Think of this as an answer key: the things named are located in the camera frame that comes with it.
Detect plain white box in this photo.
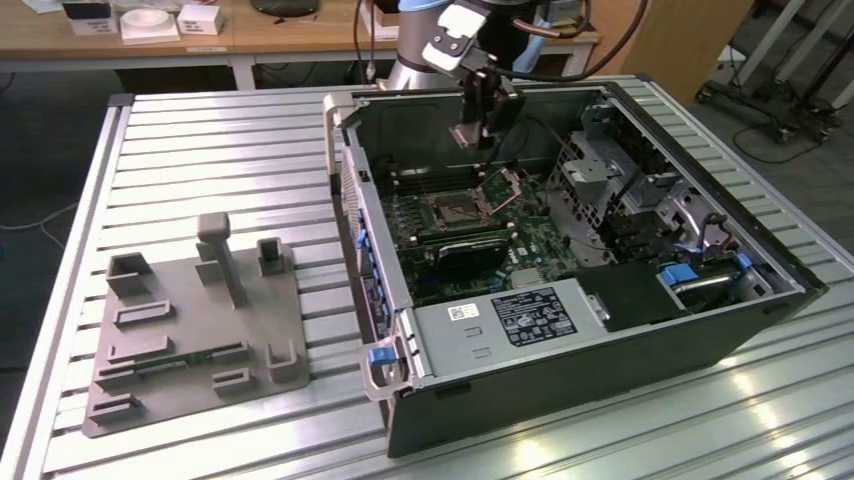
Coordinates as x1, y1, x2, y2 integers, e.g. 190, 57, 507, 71
177, 3, 226, 36

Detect black PC case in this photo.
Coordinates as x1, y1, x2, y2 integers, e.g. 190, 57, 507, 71
322, 79, 829, 459

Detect black internal power cable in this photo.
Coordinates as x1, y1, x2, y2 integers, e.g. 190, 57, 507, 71
519, 118, 569, 151

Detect black wheeled stand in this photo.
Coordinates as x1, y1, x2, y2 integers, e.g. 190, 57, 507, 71
694, 78, 846, 145

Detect grey power supply unit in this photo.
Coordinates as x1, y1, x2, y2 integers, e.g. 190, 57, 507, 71
411, 278, 613, 377

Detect coloured wire bundle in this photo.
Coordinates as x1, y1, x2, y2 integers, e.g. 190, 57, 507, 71
693, 212, 736, 261

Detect black round base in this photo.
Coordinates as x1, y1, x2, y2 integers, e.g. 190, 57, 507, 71
250, 0, 322, 14

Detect pale blue teach pendant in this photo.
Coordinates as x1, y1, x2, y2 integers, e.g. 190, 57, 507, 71
517, 12, 559, 71

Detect wooden desk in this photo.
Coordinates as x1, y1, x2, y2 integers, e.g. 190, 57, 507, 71
0, 0, 602, 91

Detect metal drive cage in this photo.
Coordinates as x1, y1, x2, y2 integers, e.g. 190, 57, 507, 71
546, 97, 676, 266

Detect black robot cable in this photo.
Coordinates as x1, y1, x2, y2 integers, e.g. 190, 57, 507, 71
497, 0, 653, 84

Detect black RAM slot bank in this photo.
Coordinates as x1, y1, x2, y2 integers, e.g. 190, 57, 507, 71
390, 167, 483, 196
403, 222, 510, 249

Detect white floor cable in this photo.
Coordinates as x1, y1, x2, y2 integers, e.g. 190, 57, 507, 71
0, 199, 76, 232

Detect white metal frame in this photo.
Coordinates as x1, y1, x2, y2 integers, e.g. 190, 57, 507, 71
717, 0, 854, 101

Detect black plastic shroud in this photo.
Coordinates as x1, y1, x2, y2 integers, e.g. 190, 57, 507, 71
577, 262, 689, 334

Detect black graphics card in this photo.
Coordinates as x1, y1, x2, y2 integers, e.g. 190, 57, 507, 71
433, 238, 509, 281

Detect white round holder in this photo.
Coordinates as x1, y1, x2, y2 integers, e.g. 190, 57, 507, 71
118, 8, 182, 46

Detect blue disk carrier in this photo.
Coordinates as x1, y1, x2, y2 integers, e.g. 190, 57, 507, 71
657, 264, 696, 292

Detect green motherboard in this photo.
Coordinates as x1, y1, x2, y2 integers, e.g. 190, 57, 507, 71
383, 164, 582, 306

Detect white box with black top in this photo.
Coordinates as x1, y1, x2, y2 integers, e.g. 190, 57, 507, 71
63, 0, 115, 37

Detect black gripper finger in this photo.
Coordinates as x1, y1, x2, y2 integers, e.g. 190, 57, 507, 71
477, 107, 525, 151
459, 94, 487, 133

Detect green RAM stick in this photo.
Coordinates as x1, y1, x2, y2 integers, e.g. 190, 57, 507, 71
132, 349, 219, 374

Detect grey parts rack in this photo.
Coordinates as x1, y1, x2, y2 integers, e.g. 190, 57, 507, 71
79, 212, 313, 439

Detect CPU socket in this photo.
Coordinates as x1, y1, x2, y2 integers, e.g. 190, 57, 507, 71
430, 192, 499, 227

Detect black floor cable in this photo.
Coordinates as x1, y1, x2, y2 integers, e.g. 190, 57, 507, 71
733, 124, 824, 164

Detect metal socket cover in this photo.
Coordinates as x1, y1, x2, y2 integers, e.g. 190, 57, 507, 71
475, 168, 527, 217

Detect wooden cabinet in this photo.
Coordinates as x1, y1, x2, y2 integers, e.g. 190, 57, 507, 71
600, 0, 756, 106

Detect silver CPU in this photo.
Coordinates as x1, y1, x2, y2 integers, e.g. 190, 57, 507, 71
450, 122, 493, 150

